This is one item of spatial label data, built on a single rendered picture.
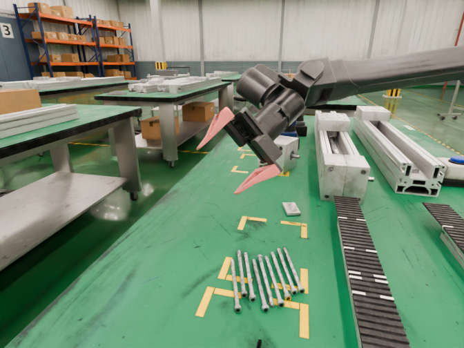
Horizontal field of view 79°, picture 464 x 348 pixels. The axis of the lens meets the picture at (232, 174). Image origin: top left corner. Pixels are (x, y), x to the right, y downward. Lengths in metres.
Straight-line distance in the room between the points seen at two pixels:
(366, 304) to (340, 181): 0.36
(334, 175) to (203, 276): 0.40
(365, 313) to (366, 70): 0.41
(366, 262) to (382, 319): 0.10
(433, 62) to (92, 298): 0.70
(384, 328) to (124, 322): 0.32
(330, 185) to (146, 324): 0.50
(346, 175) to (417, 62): 0.26
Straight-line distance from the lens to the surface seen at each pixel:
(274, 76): 0.56
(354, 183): 0.72
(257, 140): 0.46
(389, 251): 0.60
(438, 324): 0.50
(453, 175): 0.97
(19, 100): 2.30
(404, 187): 0.85
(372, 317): 0.41
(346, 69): 0.58
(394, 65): 0.63
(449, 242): 0.66
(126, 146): 2.35
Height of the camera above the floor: 1.10
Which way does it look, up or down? 22 degrees down
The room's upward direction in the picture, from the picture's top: straight up
